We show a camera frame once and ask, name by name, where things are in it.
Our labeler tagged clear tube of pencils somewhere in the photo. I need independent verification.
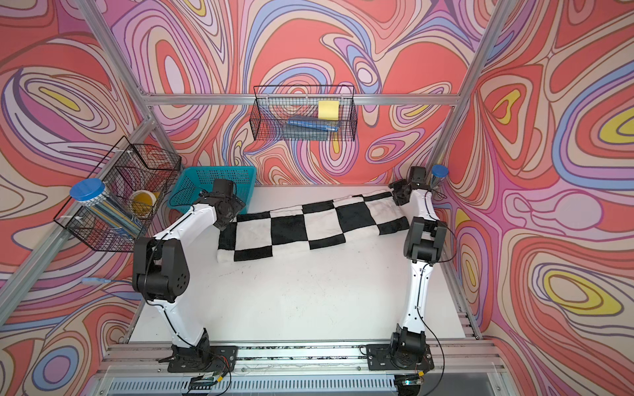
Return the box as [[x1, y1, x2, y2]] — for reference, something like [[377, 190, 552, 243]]
[[429, 164, 449, 199]]

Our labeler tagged yellow sticky note pad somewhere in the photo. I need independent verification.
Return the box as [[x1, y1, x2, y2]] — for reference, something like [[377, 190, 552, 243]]
[[318, 100, 340, 121]]

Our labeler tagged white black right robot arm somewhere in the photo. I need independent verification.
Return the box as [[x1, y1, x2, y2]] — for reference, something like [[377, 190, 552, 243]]
[[389, 166, 447, 371]]

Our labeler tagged black wire basket back wall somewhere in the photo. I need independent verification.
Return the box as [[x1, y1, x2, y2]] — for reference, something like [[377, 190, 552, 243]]
[[249, 83, 358, 142]]

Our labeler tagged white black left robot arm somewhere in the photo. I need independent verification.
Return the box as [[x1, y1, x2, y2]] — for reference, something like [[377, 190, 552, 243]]
[[132, 179, 245, 352]]

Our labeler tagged blue marker pen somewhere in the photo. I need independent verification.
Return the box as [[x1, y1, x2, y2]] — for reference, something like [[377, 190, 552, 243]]
[[287, 119, 339, 133]]

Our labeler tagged black wire basket wall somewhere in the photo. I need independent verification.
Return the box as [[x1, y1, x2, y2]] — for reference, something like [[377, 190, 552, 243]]
[[249, 83, 358, 142], [54, 137, 182, 252]]

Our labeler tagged blue lidded jar of straws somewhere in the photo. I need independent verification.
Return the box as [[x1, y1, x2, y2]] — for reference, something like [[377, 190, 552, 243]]
[[69, 178, 142, 239]]

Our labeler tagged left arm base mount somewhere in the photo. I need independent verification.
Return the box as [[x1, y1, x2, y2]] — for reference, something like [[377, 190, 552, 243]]
[[162, 345, 239, 373]]

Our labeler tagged teal plastic basket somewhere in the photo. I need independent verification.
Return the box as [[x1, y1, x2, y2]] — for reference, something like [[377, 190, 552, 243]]
[[168, 166, 256, 215]]

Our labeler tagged yellow tape roll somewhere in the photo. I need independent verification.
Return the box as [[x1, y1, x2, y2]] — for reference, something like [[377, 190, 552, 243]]
[[130, 190, 157, 219]]

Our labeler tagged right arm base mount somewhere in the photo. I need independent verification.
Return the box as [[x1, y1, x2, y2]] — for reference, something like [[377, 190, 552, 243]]
[[360, 325, 435, 373]]

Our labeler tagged black white checkered pillowcase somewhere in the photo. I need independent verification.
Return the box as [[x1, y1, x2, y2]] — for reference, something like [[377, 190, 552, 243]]
[[216, 190, 409, 263]]

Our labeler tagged black wire basket left wall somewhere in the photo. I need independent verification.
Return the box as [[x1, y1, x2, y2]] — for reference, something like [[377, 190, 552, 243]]
[[54, 137, 182, 252]]

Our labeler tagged aluminium front rail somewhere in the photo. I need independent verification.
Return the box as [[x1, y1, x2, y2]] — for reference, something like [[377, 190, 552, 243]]
[[87, 338, 518, 395]]

